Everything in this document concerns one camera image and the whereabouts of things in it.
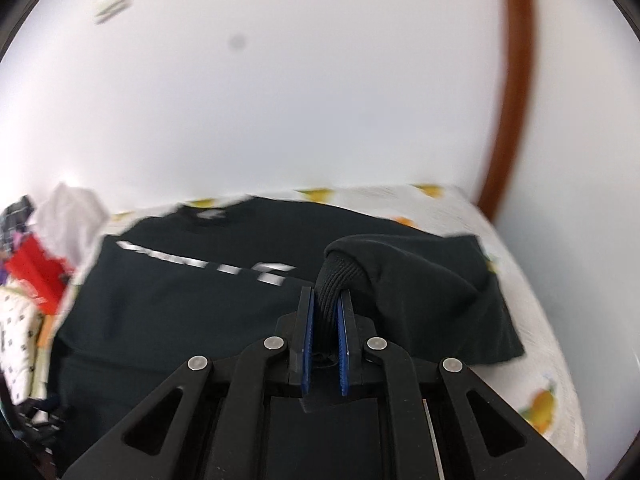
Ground fruit print tablecloth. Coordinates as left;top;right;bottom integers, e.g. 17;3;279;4
107;183;590;479

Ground dark plaid cloth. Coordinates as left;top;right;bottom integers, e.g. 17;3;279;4
0;197;39;257

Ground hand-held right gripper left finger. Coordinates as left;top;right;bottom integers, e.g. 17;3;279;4
62;287;316;480

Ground black t-shirt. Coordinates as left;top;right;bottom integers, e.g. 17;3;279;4
47;196;526;443

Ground white wall switch plate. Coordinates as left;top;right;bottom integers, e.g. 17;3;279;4
94;0;133;25

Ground brown wooden door frame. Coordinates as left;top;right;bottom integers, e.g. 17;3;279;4
475;0;535;223

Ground white patterned cloth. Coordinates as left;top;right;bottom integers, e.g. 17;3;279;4
0;285;57;406

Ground red box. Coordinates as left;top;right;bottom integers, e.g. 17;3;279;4
5;235;76;314

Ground white plastic bag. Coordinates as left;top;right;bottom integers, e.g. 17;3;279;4
35;182;111;272

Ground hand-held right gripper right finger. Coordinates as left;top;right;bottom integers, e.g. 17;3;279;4
338;294;587;480

